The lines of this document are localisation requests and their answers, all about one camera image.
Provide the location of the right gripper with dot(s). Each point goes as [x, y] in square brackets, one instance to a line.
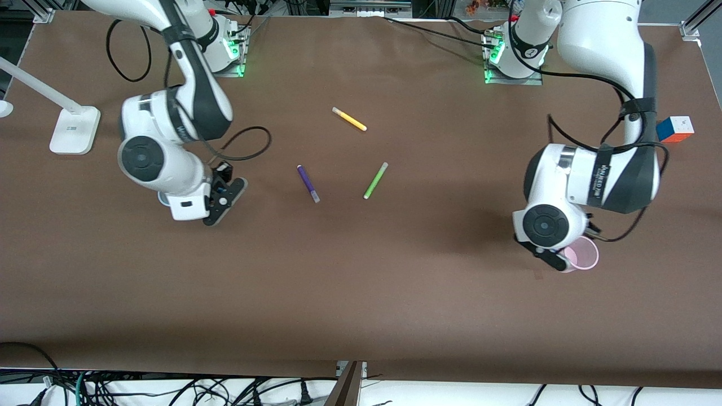
[221, 172]

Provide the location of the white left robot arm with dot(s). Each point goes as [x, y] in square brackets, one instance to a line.
[598, 34]

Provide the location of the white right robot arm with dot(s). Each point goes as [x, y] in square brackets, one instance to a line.
[146, 160]

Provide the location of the translucent pink plastic cup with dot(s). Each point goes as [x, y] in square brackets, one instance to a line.
[586, 256]

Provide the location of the translucent blue plastic cup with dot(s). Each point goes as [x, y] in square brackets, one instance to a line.
[163, 199]

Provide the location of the purple marker pen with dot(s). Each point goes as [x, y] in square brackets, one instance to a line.
[306, 180]

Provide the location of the yellow marker pen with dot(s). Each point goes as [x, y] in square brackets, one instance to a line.
[350, 119]

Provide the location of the green marker pen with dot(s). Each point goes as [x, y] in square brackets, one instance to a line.
[374, 181]

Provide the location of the white desk lamp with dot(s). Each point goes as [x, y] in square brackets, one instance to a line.
[73, 132]

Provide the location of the multicoloured puzzle cube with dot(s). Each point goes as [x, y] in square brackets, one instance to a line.
[677, 129]

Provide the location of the black power plug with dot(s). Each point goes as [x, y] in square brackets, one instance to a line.
[305, 395]

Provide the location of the brown table support beam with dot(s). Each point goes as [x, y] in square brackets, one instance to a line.
[345, 389]

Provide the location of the white round object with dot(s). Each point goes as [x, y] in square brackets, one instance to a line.
[4, 109]

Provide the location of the grey device box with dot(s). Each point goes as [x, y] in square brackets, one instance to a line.
[369, 7]

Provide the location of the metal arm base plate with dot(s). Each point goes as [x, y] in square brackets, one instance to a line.
[237, 69]
[516, 81]

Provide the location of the aluminium frame corner bracket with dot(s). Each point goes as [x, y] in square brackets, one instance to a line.
[689, 29]
[44, 16]

